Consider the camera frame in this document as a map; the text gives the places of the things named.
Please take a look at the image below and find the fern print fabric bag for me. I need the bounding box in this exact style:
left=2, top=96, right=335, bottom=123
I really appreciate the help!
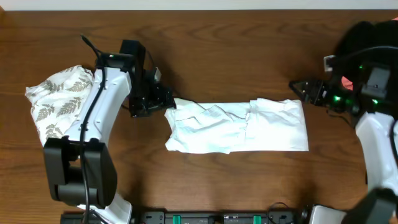
left=25, top=65, right=94, bottom=144

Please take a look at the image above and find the black garment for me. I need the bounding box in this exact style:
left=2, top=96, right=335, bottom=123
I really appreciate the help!
left=334, top=20, right=398, bottom=85

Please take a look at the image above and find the pink garment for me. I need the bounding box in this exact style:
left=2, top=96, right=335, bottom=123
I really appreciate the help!
left=341, top=76, right=354, bottom=91

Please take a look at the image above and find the white t-shirt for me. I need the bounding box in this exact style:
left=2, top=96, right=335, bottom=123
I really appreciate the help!
left=165, top=98, right=309, bottom=154

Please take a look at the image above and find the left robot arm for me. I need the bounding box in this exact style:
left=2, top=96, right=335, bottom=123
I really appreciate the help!
left=44, top=37, right=176, bottom=223

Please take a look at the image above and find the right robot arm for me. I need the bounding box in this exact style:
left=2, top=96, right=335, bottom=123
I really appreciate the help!
left=289, top=62, right=397, bottom=224

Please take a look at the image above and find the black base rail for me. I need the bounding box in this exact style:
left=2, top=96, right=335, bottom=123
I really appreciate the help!
left=130, top=210, right=308, bottom=224

